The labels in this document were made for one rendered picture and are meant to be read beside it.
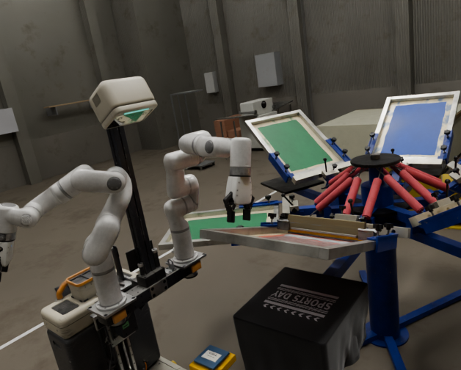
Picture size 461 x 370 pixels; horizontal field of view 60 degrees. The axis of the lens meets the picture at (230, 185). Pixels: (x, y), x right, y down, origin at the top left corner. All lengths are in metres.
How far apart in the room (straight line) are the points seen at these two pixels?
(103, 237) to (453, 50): 9.18
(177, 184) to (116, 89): 0.52
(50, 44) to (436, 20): 9.57
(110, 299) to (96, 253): 0.25
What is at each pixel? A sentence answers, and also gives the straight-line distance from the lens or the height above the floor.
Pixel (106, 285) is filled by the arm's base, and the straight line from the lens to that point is 1.74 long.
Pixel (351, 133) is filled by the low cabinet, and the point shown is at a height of 0.67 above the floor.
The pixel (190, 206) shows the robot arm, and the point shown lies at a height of 1.40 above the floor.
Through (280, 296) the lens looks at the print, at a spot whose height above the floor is 0.95.
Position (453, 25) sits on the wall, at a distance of 10.07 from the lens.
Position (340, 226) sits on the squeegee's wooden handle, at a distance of 2.00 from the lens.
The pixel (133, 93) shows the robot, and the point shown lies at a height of 1.97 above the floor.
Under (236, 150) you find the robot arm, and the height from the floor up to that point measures 1.73.
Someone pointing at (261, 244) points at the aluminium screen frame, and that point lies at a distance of 1.52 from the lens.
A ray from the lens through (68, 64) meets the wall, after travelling 12.58.
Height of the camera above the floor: 1.99
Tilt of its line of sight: 16 degrees down
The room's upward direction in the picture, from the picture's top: 9 degrees counter-clockwise
